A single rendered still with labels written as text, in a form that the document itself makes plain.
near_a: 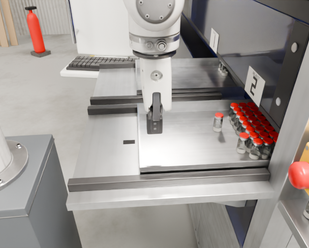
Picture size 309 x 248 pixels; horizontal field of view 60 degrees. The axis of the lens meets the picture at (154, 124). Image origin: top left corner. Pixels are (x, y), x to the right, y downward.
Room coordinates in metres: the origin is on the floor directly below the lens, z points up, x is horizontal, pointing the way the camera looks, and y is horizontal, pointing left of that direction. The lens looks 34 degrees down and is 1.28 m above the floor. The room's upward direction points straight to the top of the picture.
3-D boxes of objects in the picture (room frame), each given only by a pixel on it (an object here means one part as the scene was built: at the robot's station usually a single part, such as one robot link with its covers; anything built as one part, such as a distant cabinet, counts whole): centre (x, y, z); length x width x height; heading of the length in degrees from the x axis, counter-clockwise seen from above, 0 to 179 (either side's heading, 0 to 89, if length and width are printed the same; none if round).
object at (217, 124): (0.56, -0.16, 0.90); 0.02 x 0.02 x 0.04
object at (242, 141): (0.48, -0.20, 0.90); 0.02 x 0.02 x 0.05
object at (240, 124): (0.54, -0.22, 0.90); 0.18 x 0.02 x 0.05; 4
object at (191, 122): (0.53, -0.13, 0.90); 0.34 x 0.26 x 0.04; 94
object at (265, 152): (0.54, -0.24, 0.90); 0.18 x 0.02 x 0.05; 4
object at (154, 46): (0.45, 0.00, 1.15); 0.09 x 0.08 x 0.03; 4
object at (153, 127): (0.43, 0.00, 0.99); 0.03 x 0.03 x 0.07; 4
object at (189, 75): (0.87, -0.11, 0.90); 0.34 x 0.26 x 0.04; 94
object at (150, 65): (0.45, 0.00, 1.08); 0.10 x 0.07 x 0.11; 4
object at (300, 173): (0.29, -0.22, 0.99); 0.04 x 0.04 x 0.04; 4
